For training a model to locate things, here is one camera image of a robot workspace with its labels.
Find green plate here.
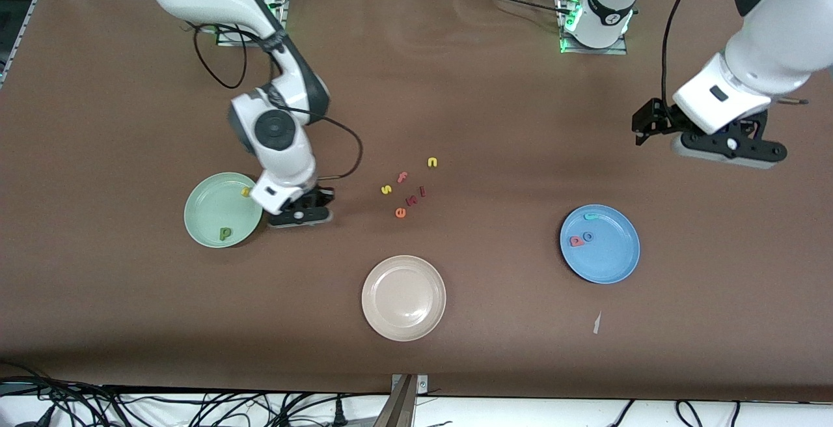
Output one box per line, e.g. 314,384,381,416
184,172,264,249

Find blue plate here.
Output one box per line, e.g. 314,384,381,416
560,204,641,284

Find beige plate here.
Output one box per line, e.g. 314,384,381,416
361,255,447,342

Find brown table cover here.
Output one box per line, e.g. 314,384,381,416
0,0,833,403

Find grey metal bar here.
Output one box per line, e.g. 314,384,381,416
372,375,417,427

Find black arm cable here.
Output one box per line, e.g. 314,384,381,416
661,0,710,102
193,20,363,180

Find silver metal bracket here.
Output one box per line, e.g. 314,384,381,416
391,374,430,396

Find aluminium frame rail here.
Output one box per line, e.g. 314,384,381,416
0,0,66,86

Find tangled black cables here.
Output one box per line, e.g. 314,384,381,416
0,362,391,427

